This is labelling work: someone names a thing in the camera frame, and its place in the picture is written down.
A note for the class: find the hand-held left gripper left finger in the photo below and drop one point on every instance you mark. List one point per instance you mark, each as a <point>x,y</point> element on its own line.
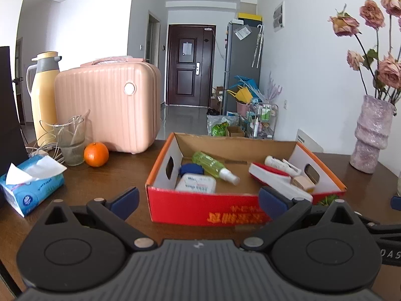
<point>125,202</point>

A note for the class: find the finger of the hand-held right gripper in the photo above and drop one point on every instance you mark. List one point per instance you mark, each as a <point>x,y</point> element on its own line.
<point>397,203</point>
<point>382,227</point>

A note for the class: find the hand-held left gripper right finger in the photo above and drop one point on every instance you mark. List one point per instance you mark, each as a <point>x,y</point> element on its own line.
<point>275,203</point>

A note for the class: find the red white lint brush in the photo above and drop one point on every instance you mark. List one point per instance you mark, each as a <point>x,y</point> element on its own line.
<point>272,178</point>

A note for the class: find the small beige box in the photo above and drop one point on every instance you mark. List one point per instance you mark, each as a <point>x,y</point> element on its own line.
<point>302,182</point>

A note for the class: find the small white spray bottle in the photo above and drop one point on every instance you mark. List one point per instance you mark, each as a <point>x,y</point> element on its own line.
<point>275,162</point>

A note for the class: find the clear cotton swab box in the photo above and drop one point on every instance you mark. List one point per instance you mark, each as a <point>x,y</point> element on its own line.
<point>195,183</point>

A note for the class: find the blue round cap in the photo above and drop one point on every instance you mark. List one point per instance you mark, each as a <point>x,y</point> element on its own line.
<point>191,169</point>

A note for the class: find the red cardboard box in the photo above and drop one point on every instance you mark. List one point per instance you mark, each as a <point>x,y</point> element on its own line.
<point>200,210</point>

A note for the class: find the green spray bottle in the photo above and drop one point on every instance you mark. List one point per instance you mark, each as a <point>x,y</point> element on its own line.
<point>210,163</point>

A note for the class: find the orange fruit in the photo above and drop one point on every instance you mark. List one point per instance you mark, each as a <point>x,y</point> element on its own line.
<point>96,154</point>

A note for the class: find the white flat board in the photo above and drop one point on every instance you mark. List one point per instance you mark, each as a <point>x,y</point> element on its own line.
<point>308,141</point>

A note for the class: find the purple textured vase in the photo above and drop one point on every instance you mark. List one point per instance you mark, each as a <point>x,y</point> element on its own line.
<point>372,134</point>

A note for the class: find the open brown cardboard box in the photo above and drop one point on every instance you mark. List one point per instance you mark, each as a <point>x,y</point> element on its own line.
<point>235,131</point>

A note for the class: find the blue tissue pack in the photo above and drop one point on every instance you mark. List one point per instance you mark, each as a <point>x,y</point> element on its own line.
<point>34,191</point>

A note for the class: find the green plastic bag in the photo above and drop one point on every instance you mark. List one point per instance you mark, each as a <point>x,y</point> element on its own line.
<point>220,130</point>

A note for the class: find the pink ribbed suitcase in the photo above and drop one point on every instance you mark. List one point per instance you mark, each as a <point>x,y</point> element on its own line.
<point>106,106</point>

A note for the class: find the pink bin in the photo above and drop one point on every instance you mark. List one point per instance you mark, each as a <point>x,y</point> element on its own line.
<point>242,109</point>

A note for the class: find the clear plastic bag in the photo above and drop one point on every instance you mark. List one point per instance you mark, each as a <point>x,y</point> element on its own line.
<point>216,119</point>

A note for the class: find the yellow bag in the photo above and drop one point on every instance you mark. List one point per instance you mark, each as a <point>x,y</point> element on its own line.
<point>241,95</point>

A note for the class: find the stacked cardboard boxes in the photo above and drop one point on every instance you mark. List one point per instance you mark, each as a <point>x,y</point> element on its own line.
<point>217,98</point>

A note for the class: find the blue bag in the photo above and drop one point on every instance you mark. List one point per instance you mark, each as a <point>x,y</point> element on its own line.
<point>247,82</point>

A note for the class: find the yellow thermos jug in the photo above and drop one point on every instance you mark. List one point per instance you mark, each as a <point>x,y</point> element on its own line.
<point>44,100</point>

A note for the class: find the black paper bag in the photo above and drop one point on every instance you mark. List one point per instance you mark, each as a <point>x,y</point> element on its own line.
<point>9,131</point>

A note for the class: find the dark brown entrance door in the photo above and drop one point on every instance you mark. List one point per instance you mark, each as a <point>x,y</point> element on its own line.
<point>189,75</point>

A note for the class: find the grey refrigerator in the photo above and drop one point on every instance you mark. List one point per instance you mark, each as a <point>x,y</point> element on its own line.
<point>241,59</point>

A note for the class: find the white folded umbrella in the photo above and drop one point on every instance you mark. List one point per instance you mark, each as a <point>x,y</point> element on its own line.
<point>257,45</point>

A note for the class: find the dried pink roses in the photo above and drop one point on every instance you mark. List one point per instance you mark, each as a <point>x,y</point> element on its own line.
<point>344,25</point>

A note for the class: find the yellow black box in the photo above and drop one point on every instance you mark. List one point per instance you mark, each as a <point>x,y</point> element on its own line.
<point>250,17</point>

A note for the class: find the grey interior door frame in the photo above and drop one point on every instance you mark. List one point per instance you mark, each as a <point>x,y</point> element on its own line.
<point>152,37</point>

